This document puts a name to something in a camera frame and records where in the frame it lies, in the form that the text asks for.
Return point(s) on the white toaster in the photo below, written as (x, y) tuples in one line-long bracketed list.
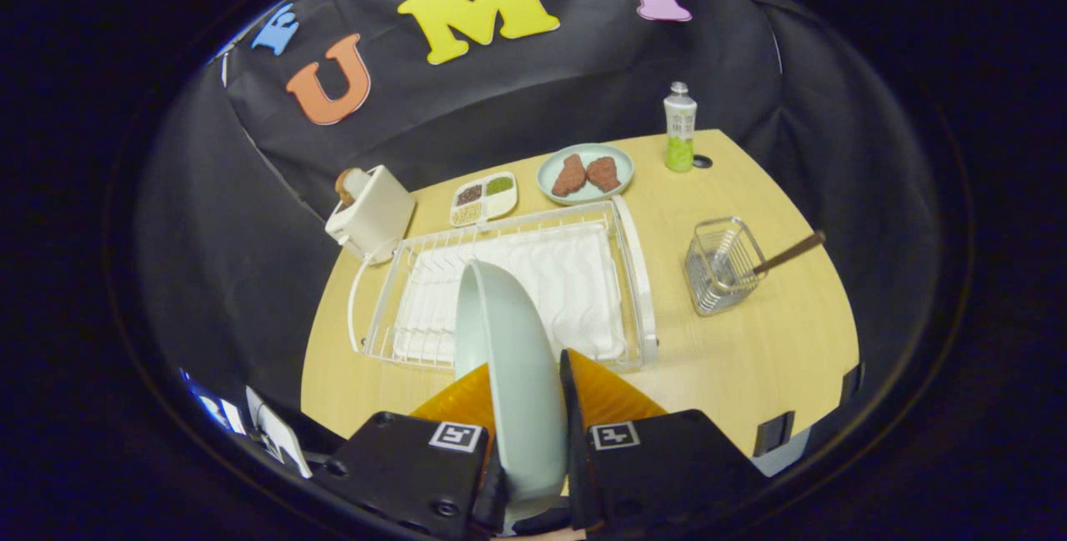
[(375, 212)]

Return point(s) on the pale green plate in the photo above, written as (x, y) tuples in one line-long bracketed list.
[(517, 383)]

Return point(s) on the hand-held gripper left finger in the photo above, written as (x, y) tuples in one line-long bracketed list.
[(400, 466)]

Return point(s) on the green tea bottle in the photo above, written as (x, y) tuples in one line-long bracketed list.
[(679, 128)]

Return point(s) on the brown meat piece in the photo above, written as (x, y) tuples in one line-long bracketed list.
[(603, 174), (570, 176)]

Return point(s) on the black table bracket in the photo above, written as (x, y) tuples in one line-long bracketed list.
[(852, 383), (775, 433)]

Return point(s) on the white divided condiment tray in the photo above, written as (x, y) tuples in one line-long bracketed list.
[(500, 204)]

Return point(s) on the white sheet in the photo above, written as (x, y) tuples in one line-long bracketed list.
[(279, 437)]

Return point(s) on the white drip tray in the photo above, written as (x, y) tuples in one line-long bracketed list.
[(575, 291)]

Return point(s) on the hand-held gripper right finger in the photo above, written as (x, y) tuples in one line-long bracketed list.
[(575, 441)]

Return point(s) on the toast bread slice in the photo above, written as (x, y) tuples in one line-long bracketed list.
[(343, 188)]

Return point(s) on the black table grommet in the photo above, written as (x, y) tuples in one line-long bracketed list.
[(703, 162)]

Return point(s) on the pale green serving dish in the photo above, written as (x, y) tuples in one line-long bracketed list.
[(546, 167)]

